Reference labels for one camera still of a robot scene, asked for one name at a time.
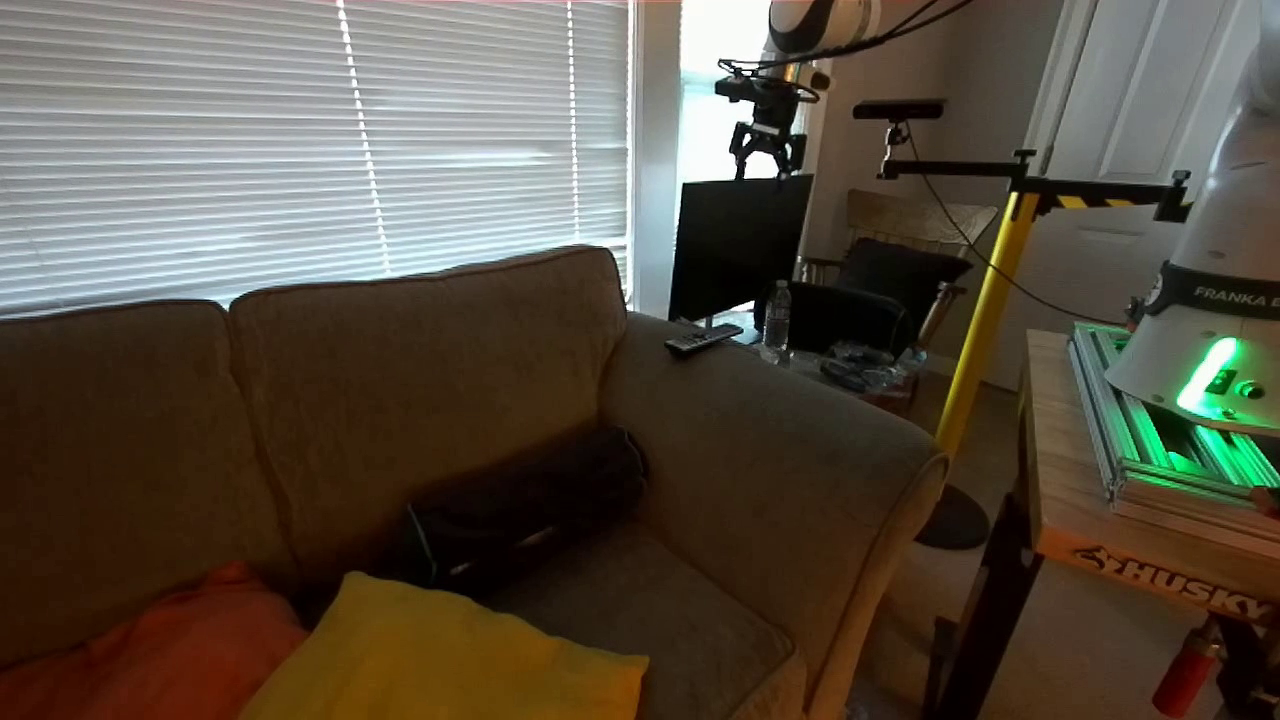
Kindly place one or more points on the white door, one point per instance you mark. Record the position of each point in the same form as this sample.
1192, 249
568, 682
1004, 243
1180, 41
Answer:
1110, 120

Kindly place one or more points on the beige fabric sofa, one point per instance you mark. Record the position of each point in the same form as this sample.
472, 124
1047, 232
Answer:
420, 400

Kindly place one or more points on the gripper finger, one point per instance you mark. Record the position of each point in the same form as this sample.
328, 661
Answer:
739, 150
799, 155

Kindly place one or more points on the yellow cushion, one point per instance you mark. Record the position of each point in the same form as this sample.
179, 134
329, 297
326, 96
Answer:
440, 655

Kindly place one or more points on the grey remote control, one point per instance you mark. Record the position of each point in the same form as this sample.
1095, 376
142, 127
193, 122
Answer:
703, 340

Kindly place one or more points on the orange cushion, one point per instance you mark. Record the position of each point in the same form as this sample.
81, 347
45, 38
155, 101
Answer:
170, 650

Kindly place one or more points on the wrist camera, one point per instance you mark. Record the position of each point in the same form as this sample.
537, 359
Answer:
745, 89

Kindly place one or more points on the clear plastic bag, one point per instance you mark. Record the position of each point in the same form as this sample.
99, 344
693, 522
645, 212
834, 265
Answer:
880, 365

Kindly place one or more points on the white window blinds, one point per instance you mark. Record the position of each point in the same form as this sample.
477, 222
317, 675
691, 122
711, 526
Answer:
300, 140

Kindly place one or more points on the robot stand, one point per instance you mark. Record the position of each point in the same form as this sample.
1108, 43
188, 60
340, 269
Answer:
1070, 480

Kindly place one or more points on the clear plastic water bottle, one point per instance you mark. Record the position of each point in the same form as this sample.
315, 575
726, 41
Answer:
777, 320

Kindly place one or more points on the wooden chair with black cushion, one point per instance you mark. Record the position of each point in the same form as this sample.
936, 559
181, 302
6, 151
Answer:
890, 285

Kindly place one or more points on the bright window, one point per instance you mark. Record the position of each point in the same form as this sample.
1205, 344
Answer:
715, 130

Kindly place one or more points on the camera on mount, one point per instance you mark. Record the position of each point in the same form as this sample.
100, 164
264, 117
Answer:
985, 300

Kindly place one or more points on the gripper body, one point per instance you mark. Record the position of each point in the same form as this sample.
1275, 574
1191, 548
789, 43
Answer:
773, 118

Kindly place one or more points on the black flat screen television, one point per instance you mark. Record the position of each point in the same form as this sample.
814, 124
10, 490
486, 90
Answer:
738, 245

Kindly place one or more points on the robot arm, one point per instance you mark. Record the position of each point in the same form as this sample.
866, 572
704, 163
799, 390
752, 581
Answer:
1215, 250

